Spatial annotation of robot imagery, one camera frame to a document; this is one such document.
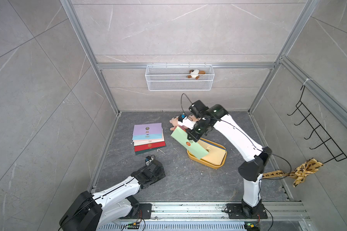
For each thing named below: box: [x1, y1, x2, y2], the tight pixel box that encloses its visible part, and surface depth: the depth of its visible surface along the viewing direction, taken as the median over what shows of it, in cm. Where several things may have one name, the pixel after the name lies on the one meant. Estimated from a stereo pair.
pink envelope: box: [133, 139, 165, 142], surface depth 103 cm
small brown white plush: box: [187, 69, 206, 80], surface depth 89 cm
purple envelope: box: [132, 122, 163, 136], surface depth 110 cm
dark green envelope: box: [134, 145, 167, 156], surface depth 98 cm
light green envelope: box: [170, 126, 210, 160], surface depth 78 cm
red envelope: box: [133, 141, 167, 153], surface depth 101 cm
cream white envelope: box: [133, 138, 165, 147], surface depth 103 cm
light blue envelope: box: [132, 133, 163, 141], surface depth 106 cm
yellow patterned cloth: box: [262, 157, 324, 188], surface depth 70 cm
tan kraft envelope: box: [197, 139, 227, 166], surface depth 91 cm
